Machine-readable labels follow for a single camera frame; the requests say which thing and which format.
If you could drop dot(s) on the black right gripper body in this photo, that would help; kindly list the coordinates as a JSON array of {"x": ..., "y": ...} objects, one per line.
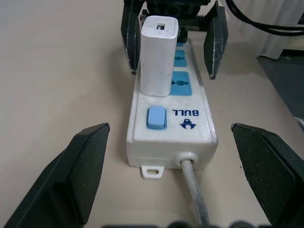
[{"x": 171, "y": 8}]

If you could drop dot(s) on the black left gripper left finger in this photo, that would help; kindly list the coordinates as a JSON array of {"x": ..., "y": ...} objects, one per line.
[{"x": 59, "y": 180}]

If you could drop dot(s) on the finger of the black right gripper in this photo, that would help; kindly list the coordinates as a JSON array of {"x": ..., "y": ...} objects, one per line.
[
  {"x": 130, "y": 40},
  {"x": 215, "y": 45}
]

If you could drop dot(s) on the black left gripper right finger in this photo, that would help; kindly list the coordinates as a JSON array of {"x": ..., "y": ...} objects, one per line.
[{"x": 273, "y": 171}]

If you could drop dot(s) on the white charger block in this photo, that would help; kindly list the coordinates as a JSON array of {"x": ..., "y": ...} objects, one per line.
[{"x": 156, "y": 59}]

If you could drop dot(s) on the white power strip blue sockets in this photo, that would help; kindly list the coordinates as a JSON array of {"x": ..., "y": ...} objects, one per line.
[{"x": 180, "y": 133}]

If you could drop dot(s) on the white curtain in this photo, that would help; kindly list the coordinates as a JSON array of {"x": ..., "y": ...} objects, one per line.
[{"x": 268, "y": 45}]

